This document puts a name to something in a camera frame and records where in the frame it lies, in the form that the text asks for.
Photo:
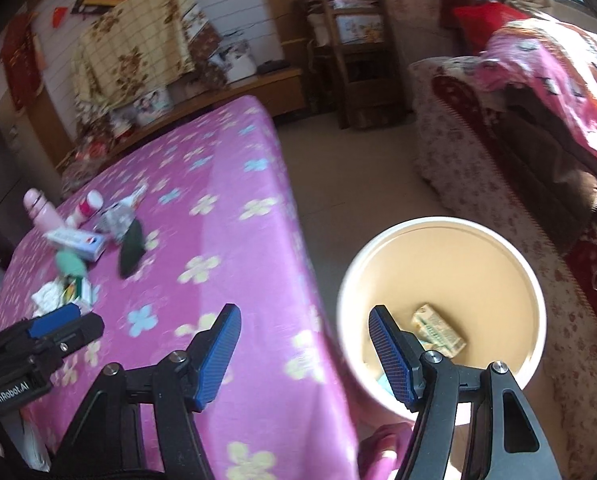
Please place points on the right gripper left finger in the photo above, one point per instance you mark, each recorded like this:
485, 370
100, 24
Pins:
105, 440

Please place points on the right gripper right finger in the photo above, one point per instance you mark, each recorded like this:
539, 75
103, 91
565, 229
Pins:
506, 440

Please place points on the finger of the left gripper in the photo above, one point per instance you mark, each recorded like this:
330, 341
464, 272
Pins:
46, 324
72, 336

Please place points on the white tissue paper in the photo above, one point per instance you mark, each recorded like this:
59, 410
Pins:
48, 298

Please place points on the light blue snack bag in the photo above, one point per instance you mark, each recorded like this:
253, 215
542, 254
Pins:
384, 383

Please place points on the green white milk carton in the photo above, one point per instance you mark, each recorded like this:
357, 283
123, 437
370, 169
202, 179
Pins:
435, 334

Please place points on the green fluffy cloth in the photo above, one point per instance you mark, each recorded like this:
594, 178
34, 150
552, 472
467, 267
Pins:
69, 264

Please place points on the white blue medicine box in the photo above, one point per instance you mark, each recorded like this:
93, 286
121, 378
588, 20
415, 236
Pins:
88, 246

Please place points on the dark green packet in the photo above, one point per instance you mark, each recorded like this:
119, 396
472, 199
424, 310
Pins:
131, 250

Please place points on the rainbow logo medicine box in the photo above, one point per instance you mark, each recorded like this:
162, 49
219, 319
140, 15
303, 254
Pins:
78, 290

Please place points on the cream trash bucket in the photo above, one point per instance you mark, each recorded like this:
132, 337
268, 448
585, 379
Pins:
474, 279

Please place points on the pink water bottle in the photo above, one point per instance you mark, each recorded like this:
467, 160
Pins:
42, 212

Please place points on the pink floral tablecloth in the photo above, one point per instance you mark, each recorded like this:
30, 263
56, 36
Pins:
220, 224

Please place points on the white pink yogurt bottle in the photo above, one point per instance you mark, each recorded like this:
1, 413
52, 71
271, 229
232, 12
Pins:
85, 209

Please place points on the grey refrigerator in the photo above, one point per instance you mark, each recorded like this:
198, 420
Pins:
23, 165

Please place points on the floral covered sofa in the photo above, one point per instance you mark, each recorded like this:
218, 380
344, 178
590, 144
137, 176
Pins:
471, 171

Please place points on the framed photo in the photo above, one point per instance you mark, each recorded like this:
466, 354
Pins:
152, 106

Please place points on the brown jacket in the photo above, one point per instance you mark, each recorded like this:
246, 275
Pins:
555, 176

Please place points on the floral cream cloth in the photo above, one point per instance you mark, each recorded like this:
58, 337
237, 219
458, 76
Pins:
140, 46

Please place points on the wooden sideboard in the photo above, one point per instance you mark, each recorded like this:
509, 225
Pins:
280, 92

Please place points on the pink blanket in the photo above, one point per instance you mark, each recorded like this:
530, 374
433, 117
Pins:
557, 61

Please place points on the red cushion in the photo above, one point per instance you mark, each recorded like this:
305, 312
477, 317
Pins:
481, 21

